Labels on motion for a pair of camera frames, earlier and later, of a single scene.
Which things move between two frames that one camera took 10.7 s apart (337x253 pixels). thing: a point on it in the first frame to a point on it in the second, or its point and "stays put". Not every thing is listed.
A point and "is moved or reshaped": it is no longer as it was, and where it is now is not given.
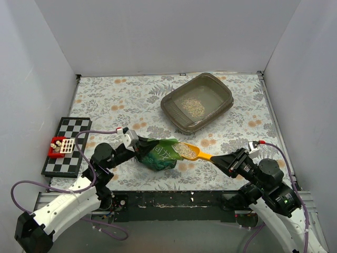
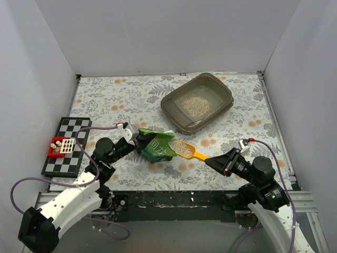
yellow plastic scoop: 190,152 is moved or reshaped
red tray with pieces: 60,146 stays put
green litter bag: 162,156 is moved or reshaped
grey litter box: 197,103 stays put
